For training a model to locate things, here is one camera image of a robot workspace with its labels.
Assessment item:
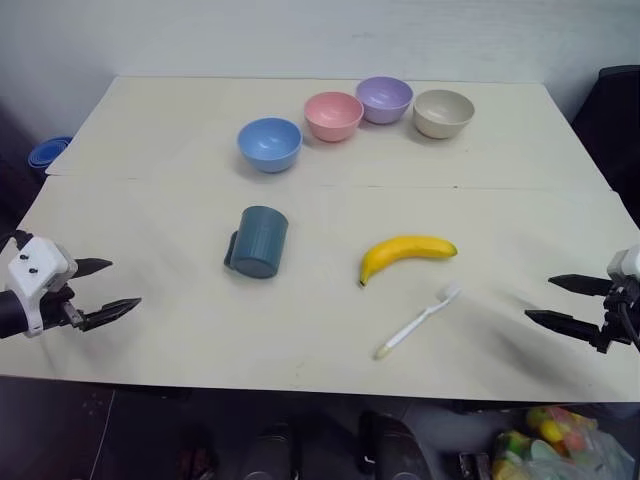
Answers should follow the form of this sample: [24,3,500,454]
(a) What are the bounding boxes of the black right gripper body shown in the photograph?
[599,278,640,347]

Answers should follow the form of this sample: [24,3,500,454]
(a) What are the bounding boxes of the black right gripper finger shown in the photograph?
[524,309,610,355]
[547,273,614,298]

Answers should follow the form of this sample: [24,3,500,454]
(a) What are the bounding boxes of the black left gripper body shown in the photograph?
[36,282,86,331]

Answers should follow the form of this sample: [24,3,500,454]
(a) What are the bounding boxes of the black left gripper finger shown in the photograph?
[77,297,143,333]
[74,257,115,280]

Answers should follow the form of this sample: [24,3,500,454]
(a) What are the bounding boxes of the stacked blue plastic bowls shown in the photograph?
[26,135,75,172]

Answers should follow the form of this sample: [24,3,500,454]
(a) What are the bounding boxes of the clear bag of toy fruit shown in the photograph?
[491,405,637,480]

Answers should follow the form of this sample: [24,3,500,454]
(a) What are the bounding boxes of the white toothbrush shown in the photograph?
[373,282,463,362]

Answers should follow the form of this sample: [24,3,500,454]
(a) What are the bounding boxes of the black chair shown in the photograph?
[569,64,640,197]

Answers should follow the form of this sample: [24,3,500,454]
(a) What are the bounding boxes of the yellow banana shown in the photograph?
[357,234,460,289]

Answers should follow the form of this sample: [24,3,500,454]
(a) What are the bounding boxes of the dark rounded shape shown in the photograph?
[356,409,443,480]
[238,421,302,480]

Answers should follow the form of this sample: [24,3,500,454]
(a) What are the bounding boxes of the blue bowl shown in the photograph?
[236,116,304,175]

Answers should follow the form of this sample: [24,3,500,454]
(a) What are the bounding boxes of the beige bowl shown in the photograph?
[411,88,476,140]

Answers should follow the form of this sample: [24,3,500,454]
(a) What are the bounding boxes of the purple bowl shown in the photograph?
[355,76,415,126]

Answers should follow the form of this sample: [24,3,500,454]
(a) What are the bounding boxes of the pink bowl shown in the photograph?
[303,91,365,144]

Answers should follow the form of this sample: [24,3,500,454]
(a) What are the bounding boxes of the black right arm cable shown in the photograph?
[618,295,640,352]

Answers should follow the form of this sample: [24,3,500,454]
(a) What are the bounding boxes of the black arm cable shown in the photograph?
[618,295,640,352]
[0,230,29,256]

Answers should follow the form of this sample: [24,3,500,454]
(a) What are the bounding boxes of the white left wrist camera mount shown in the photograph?
[4,237,80,339]

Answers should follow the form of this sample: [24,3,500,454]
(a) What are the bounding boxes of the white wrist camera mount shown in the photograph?
[605,243,640,282]
[4,237,80,339]

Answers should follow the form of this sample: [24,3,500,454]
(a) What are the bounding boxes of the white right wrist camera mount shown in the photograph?
[605,243,640,282]

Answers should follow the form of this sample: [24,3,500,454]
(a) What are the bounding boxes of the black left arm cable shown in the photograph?
[0,230,29,256]

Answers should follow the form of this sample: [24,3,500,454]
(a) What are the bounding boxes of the dark teal cup with handle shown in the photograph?
[221,204,291,280]

